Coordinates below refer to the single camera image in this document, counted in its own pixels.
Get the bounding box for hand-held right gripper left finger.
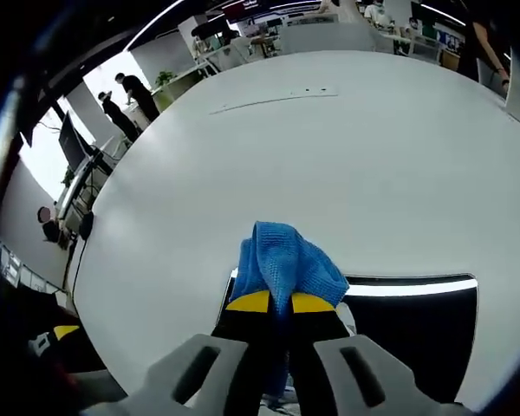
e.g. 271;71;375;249
80;290;272;416

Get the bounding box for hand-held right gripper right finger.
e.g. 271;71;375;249
288;292;474;416

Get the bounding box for blue cleaning cloth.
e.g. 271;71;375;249
229;220;350;400

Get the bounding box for black power adapter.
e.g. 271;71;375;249
79;211;96;240

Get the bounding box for dark computer monitor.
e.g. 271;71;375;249
57;110;114;175

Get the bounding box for green potted plant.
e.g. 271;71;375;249
154;69;179;88

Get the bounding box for long ceiling light strip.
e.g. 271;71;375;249
127;0;188;52

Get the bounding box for black cable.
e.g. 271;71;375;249
62;237;88;292

